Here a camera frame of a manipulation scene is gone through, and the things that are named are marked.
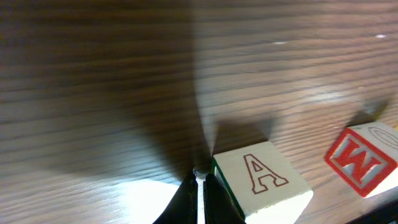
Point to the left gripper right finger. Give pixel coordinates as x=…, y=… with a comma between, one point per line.
x=217, y=204

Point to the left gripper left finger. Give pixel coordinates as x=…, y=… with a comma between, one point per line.
x=183, y=207

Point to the white block letter A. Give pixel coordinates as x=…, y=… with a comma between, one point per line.
x=262, y=183

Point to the white block letter O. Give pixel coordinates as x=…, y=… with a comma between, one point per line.
x=365, y=157

